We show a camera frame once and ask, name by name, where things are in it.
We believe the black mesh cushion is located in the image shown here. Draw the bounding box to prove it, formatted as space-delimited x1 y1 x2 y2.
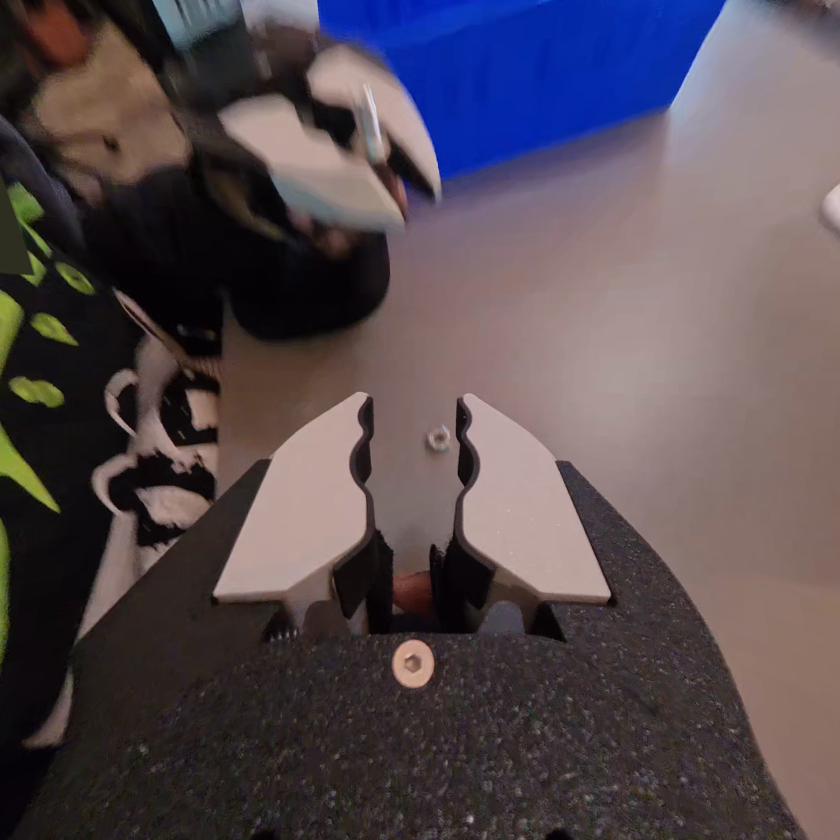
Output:
227 230 393 343

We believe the person's black printed shirt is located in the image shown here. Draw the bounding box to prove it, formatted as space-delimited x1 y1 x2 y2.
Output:
0 119 224 788

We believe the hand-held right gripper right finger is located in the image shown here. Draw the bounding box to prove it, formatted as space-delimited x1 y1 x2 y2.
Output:
434 394 614 628

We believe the person's left forearm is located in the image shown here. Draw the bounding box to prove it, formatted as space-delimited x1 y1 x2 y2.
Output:
79 164 232 337

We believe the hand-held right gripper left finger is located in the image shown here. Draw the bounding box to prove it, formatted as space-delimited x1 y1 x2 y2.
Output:
214 392 392 626

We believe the large blue plastic bin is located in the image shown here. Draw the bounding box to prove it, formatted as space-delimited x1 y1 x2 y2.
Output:
319 0 727 182

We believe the short thick silver bolt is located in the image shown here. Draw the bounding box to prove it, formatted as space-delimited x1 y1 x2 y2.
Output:
360 84 387 168

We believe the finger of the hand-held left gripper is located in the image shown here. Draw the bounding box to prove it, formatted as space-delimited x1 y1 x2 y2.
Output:
217 95 408 235
309 46 443 204

